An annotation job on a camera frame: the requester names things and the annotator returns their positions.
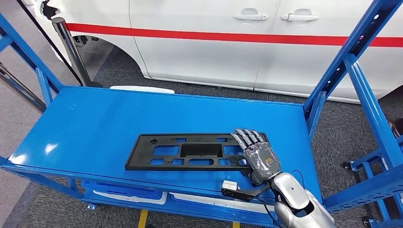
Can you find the blue plastic bin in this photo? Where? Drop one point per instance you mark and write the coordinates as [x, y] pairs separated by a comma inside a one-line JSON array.
[[126, 188]]

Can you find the white car red stripe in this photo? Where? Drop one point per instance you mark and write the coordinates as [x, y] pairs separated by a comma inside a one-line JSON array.
[[204, 53]]

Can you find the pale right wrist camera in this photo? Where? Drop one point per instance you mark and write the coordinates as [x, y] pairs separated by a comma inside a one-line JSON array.
[[230, 185]]

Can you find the blue metal shelf rack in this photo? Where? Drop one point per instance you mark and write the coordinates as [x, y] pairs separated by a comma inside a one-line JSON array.
[[94, 126]]

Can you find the blue wheeled shelf rack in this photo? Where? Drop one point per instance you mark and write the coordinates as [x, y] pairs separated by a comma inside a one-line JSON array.
[[368, 159]]

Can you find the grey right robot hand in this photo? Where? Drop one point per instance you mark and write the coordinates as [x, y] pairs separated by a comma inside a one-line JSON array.
[[263, 160]]

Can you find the black plastic panel part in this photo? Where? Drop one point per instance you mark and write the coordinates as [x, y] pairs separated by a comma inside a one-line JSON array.
[[138, 157]]

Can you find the chrome stanchion post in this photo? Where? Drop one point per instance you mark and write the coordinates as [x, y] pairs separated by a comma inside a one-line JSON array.
[[72, 53]]

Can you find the black stanchion belt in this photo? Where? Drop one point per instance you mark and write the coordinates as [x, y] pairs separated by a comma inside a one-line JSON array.
[[47, 37]]

